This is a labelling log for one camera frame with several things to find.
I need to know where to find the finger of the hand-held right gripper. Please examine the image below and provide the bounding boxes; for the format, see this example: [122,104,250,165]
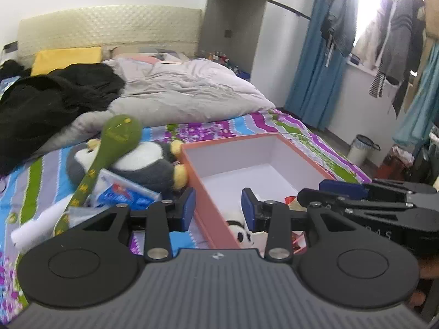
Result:
[319,180,407,202]
[297,188,413,215]

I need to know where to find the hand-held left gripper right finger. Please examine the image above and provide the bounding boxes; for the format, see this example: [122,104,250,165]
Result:
[241,188,355,261]

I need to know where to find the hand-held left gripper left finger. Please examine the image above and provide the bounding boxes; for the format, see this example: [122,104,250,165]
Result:
[80,188,196,262]

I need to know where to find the pink cardboard box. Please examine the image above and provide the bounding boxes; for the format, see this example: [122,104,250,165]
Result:
[180,134,338,250]

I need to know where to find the long green plush toy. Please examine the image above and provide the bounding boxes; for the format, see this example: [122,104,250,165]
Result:
[53,115,144,238]

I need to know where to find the person's right hand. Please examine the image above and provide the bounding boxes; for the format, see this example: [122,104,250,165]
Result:
[418,259,439,282]

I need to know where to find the small panda plush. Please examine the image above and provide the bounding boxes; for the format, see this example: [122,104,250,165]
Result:
[226,220,267,249]

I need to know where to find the white waste bin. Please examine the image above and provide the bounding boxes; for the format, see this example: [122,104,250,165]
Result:
[347,134,381,167]

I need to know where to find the red bag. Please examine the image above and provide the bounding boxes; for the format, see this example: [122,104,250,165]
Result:
[377,146,413,179]

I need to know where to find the grey penguin plush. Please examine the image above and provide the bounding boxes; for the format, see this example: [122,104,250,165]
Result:
[66,139,189,193]

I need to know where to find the blue snack packet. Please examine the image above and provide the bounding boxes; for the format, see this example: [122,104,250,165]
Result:
[98,181,162,210]

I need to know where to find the colourful patterned bedsheet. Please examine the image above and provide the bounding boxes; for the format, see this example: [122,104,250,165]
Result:
[0,108,373,316]

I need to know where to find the hanging teal cloth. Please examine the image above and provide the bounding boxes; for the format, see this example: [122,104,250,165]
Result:
[393,41,439,149]

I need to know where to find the grey duvet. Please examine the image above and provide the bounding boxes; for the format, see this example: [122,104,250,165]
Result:
[41,53,277,159]

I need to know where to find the blue curtain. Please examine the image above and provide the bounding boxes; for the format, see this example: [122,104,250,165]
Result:
[285,0,359,133]

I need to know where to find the row of small bottles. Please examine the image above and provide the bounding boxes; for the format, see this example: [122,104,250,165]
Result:
[202,50,238,68]

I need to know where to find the hanging grey striped sweater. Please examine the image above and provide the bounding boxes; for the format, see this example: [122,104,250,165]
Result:
[368,0,418,118]

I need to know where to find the white rolled cloth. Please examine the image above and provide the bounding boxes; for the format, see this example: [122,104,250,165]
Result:
[11,197,74,249]

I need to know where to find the pink pillow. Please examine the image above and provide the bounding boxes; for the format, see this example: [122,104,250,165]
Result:
[130,53,162,64]

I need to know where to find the hanging denim jacket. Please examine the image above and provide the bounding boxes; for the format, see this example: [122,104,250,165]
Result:
[320,0,359,57]

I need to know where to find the black clothing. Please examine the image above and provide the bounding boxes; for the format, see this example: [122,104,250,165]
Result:
[0,60,126,176]

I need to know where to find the yellow pillow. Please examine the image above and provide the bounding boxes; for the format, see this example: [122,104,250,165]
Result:
[31,46,103,76]

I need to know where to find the beige padded headboard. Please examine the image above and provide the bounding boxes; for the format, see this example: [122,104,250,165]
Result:
[17,5,203,68]

